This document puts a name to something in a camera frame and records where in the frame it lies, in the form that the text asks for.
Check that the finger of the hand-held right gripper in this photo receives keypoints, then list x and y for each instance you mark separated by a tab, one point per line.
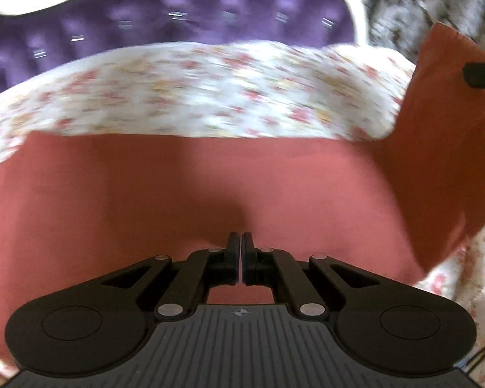
483	75

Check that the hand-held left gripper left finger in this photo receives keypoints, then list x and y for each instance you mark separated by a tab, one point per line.
233	259

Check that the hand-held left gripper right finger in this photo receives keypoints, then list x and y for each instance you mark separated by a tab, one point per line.
247	259

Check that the rust red pants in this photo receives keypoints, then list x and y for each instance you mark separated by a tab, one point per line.
145	194

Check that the floral bed sheet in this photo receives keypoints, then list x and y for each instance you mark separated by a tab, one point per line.
226	89

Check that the purple tufted headboard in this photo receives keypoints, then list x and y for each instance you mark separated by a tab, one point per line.
186	8

